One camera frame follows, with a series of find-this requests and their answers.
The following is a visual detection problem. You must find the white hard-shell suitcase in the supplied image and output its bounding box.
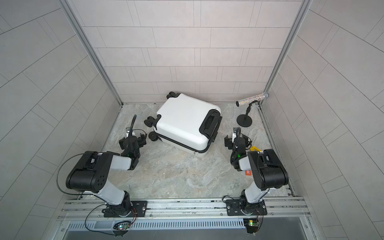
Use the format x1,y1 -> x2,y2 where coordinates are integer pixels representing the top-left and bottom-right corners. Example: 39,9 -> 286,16
144,92 -> 222,157

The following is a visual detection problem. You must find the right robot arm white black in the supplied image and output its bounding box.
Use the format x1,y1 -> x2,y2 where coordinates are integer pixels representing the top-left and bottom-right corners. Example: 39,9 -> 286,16
224,136 -> 289,215

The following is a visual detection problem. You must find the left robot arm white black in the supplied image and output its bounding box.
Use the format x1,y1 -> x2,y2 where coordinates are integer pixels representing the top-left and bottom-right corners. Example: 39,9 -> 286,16
66,131 -> 147,217

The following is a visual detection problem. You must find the yellow triangular plastic piece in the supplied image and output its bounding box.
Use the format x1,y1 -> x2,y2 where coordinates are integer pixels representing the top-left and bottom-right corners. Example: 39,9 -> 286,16
250,146 -> 261,152

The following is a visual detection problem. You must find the glitter tube on black stand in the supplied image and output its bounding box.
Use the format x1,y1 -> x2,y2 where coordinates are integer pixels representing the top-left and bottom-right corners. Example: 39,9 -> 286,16
236,92 -> 269,128

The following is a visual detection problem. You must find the left controller circuit board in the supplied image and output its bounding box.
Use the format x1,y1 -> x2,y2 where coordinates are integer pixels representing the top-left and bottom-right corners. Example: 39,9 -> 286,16
113,221 -> 132,231

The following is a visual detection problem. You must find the controller circuit board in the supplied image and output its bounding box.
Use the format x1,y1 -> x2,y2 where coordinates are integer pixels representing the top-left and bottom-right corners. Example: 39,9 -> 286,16
113,221 -> 132,231
243,219 -> 261,234

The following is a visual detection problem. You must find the right controller circuit board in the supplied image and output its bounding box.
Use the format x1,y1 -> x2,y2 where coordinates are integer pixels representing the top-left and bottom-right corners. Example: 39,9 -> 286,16
243,219 -> 261,234

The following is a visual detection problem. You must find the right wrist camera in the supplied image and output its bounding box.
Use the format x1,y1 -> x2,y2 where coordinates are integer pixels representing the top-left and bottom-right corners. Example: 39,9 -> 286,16
232,127 -> 241,143

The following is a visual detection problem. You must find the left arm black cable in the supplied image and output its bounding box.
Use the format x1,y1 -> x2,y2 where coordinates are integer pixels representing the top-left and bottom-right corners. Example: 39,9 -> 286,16
56,152 -> 91,196

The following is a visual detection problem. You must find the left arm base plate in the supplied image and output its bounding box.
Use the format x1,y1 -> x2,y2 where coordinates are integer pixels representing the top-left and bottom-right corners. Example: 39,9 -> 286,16
102,201 -> 148,218

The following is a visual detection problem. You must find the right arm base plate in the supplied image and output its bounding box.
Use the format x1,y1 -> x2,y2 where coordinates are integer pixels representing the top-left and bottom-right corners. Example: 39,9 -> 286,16
224,199 -> 268,216

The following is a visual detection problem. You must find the white slotted cable duct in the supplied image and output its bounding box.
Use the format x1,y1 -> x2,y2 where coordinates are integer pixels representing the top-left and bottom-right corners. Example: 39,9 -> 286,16
67,218 -> 245,232

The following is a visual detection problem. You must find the aluminium mounting rail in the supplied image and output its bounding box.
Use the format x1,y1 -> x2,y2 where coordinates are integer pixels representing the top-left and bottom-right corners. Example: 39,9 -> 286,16
55,197 -> 311,221

